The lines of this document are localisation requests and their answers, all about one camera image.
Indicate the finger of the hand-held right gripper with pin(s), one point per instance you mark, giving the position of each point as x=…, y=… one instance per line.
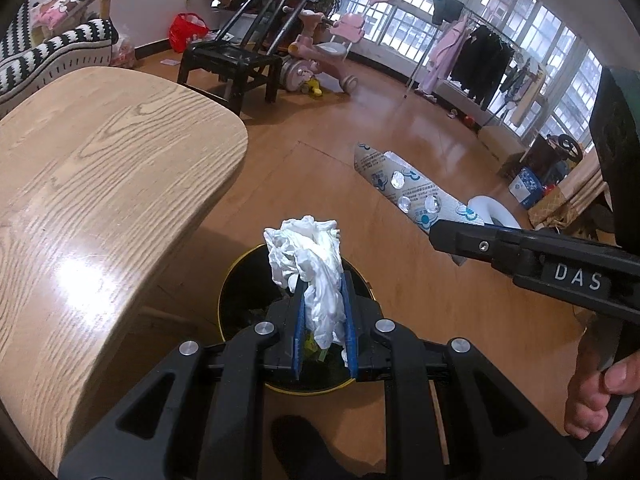
x=480, y=245

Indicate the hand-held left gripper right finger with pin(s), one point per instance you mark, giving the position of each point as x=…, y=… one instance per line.
x=350, y=330

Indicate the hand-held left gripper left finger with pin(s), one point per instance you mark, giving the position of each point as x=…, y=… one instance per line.
x=298, y=330

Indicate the black yellow-rimmed trash bin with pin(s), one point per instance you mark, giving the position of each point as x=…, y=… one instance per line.
x=240, y=300

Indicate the white tissue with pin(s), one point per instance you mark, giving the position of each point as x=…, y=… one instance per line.
x=310, y=260

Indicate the pill blister pack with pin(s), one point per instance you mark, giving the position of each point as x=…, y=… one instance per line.
x=400, y=180

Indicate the person's right hand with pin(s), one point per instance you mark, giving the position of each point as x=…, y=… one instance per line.
x=585, y=400

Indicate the yellow green wrapper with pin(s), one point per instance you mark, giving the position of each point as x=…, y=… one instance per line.
x=315, y=347

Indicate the white round object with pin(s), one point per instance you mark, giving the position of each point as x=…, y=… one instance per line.
x=492, y=210

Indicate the blue white box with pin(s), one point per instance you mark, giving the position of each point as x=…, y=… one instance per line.
x=525, y=187

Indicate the beige patterned cloth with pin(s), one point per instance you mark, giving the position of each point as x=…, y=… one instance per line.
x=565, y=200

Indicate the tan cardboard box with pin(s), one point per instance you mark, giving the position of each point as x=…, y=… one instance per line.
x=500, y=142

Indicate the dark ride-on toy car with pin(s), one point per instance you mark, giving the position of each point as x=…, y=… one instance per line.
x=560, y=152

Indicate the beige hanging clothes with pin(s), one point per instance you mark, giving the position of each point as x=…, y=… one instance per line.
x=525, y=95

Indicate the black coats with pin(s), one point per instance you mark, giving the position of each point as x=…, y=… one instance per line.
x=482, y=65

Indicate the metal clothes rack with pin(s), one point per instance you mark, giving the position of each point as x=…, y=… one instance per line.
x=412, y=75

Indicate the pink coat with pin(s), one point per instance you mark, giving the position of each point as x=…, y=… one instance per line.
x=442, y=55

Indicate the yellow duck toy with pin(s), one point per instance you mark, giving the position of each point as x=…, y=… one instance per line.
x=312, y=87

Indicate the dark garment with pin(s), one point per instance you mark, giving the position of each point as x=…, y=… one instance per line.
x=447, y=10

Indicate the pink children's tricycle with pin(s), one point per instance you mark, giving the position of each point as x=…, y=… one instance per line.
x=320, y=55

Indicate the large grid window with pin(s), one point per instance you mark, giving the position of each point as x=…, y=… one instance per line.
x=410, y=0

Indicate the black wooden chair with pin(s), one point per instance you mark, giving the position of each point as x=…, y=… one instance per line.
x=225, y=60

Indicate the red plastic bag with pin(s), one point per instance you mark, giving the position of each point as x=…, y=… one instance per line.
x=187, y=32

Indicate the pink plastic bag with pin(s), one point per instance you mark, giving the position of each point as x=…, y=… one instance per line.
x=122, y=52

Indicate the black white striped sofa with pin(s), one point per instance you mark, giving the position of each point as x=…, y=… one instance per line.
x=65, y=50

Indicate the pink printed cushion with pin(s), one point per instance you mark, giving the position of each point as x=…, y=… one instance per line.
x=65, y=5

